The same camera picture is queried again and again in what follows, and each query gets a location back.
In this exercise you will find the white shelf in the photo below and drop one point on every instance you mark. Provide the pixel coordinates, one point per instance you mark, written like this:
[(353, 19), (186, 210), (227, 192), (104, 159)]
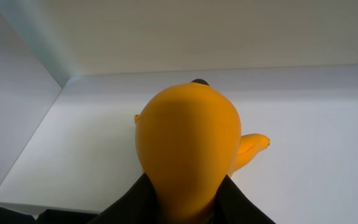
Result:
[(306, 155)]

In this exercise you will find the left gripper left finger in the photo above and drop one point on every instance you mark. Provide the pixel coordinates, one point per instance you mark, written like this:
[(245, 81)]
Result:
[(135, 205)]

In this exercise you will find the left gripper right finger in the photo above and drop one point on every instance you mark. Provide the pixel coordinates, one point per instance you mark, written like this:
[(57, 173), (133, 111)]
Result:
[(238, 208)]

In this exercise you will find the yellow rubber duck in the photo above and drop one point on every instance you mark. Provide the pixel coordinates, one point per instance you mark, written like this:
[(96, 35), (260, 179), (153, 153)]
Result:
[(185, 140)]

